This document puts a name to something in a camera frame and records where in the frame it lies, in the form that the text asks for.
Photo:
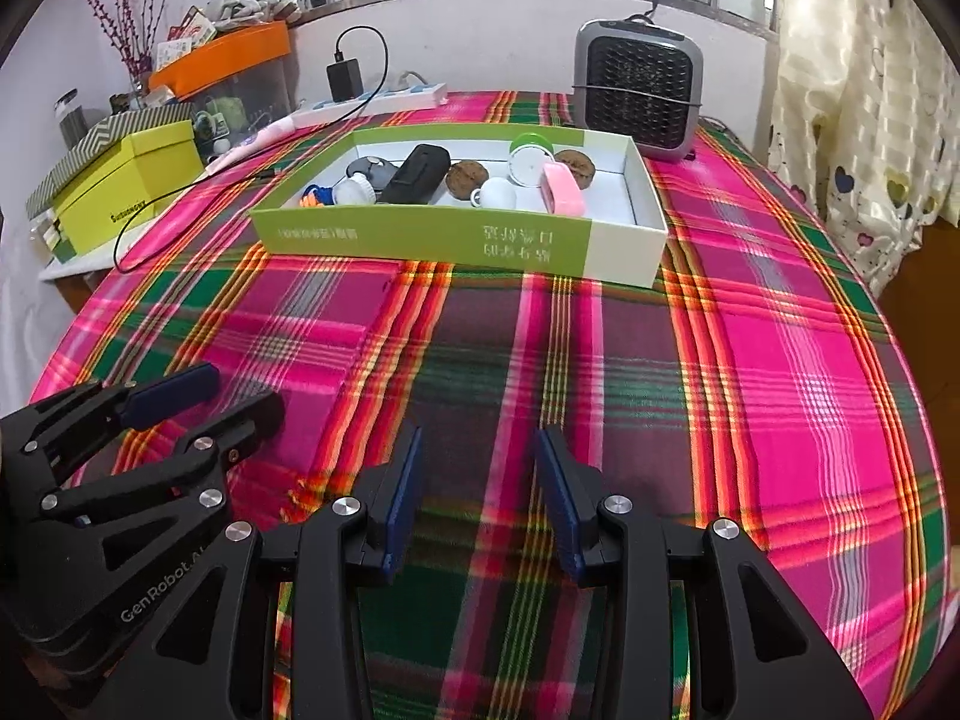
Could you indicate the brown walnut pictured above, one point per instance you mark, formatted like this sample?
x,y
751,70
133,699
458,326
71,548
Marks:
x,y
579,165
465,180

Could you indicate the green white cardboard box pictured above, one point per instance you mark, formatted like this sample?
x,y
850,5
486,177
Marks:
x,y
450,244

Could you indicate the white mushroom-shaped gadget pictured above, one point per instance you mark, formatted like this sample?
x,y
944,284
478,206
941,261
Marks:
x,y
496,193

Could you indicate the colourful paper packets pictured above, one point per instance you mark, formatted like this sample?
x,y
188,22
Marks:
x,y
187,34

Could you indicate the wooden cabinet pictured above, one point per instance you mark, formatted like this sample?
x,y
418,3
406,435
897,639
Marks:
x,y
941,285

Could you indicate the pink white tube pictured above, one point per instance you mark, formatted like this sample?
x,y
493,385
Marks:
x,y
255,139

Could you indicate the glass jar with dark lid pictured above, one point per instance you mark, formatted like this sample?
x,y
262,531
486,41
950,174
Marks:
x,y
69,120

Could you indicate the clear container with orange lid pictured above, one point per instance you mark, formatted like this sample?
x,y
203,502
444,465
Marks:
x,y
225,56

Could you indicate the white side table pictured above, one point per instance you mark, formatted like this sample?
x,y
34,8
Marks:
x,y
67,270

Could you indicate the black white round gadget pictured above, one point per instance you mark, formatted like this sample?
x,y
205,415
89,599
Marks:
x,y
356,191

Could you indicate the pink green plaid blanket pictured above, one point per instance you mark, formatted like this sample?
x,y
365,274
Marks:
x,y
675,390

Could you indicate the black charger adapter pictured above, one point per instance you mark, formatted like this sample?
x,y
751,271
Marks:
x,y
343,80

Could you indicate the black zip case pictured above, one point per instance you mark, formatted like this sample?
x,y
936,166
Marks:
x,y
412,172

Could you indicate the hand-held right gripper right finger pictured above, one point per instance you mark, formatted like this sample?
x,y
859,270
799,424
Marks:
x,y
559,510

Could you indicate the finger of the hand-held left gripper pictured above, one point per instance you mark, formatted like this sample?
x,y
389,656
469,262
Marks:
x,y
169,394
240,427

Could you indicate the grey chevron patterned box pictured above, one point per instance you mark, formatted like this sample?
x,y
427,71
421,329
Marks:
x,y
97,139

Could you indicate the cream heart print curtain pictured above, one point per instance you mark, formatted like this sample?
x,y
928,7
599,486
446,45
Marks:
x,y
862,90

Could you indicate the purple dried flower branches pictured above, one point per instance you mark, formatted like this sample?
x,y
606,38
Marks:
x,y
124,15

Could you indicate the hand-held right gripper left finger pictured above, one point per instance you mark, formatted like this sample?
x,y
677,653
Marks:
x,y
401,510

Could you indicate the grey space heater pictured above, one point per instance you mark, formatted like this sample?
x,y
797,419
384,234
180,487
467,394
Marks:
x,y
637,82

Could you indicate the blue orange knitted toy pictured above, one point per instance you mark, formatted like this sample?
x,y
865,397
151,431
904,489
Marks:
x,y
315,199

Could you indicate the white power strip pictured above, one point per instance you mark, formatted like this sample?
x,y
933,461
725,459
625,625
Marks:
x,y
397,97

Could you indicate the green white yo-yo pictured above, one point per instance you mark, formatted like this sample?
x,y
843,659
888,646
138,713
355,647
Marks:
x,y
527,165

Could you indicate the yellow-green shoe box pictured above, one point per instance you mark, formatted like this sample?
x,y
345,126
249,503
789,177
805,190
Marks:
x,y
127,187

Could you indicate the pink oval case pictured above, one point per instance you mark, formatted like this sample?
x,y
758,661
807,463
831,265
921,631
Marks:
x,y
562,191

